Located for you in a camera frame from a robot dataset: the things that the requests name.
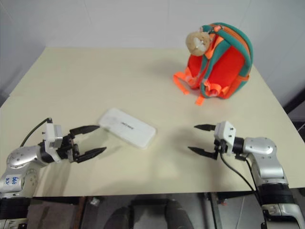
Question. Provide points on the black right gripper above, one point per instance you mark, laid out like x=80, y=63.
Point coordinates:
x=220, y=148

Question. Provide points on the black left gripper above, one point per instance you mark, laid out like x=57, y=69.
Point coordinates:
x=68, y=149

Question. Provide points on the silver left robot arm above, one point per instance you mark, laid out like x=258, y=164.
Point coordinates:
x=22, y=156

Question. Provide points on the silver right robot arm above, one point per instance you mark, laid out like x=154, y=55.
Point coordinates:
x=267, y=162

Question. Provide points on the white rectangular pouch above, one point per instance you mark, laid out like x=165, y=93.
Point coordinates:
x=127, y=127

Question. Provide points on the orange and green backpack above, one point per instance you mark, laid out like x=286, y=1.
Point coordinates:
x=226, y=66

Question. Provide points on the small white floor object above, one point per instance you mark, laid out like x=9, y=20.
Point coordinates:
x=94, y=201

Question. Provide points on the metal table leg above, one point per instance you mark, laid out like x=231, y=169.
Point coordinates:
x=214, y=211

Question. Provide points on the brown cardboard box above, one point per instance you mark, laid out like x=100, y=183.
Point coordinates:
x=52, y=217

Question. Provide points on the beige plush toy pendant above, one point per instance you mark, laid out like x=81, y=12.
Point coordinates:
x=197, y=43

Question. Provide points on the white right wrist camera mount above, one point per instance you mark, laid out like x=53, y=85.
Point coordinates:
x=225, y=134

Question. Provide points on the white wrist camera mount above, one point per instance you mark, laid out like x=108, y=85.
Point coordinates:
x=225, y=134
x=50, y=133

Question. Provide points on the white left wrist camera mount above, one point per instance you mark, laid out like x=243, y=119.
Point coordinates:
x=50, y=133

